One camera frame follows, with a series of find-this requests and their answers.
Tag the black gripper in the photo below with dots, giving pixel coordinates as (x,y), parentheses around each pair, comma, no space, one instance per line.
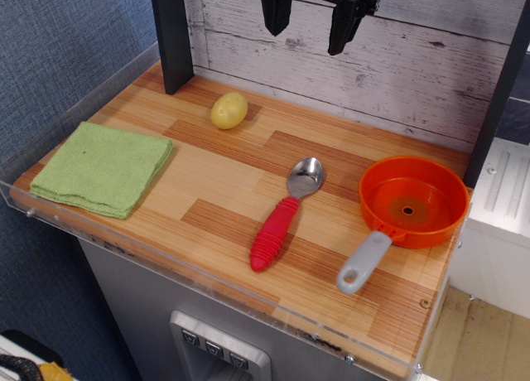
(346,18)

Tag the yellow potato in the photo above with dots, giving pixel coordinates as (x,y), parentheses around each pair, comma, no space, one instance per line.
(229,110)

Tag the green folded towel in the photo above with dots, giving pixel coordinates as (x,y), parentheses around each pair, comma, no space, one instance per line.
(102,170)

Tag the white side counter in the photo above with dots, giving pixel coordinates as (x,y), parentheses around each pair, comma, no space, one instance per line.
(492,259)

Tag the clear acrylic table guard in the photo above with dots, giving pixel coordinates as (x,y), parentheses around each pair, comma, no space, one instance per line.
(201,214)

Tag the grey toy fridge front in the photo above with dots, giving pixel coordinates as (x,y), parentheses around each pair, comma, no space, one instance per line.
(142,299)

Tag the silver dispenser button panel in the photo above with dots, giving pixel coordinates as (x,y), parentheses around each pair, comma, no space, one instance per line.
(207,353)

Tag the yellow object at corner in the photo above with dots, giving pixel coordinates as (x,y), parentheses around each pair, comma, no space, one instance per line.
(53,372)

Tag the spoon with red handle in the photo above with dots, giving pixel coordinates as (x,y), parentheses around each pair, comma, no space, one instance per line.
(304,179)

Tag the dark right post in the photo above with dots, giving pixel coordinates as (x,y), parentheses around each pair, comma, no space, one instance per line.
(503,89)

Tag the orange pot with grey handle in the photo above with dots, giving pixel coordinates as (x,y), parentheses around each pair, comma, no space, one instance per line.
(410,202)

